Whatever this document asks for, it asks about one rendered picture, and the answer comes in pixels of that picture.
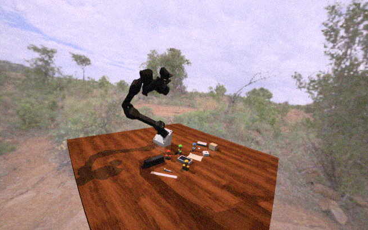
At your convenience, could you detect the peach paper card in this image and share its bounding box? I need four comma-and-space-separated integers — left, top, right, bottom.
187, 153, 203, 161

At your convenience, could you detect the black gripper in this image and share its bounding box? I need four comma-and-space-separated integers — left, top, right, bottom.
153, 67, 173, 91

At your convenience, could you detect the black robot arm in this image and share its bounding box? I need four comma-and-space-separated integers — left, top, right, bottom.
122, 69, 169, 138

